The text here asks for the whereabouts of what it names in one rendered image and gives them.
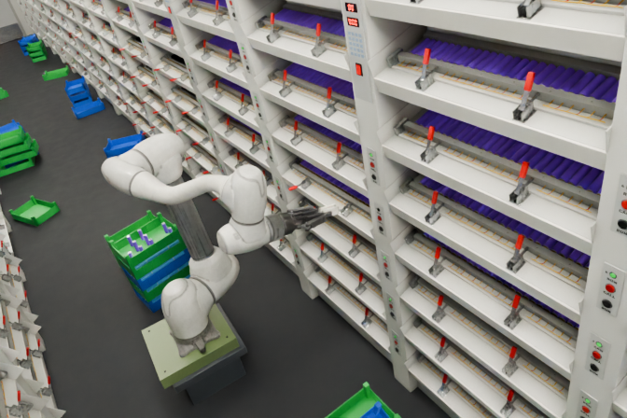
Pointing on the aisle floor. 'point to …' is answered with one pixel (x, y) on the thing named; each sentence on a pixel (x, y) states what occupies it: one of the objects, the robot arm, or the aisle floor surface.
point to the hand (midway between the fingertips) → (328, 211)
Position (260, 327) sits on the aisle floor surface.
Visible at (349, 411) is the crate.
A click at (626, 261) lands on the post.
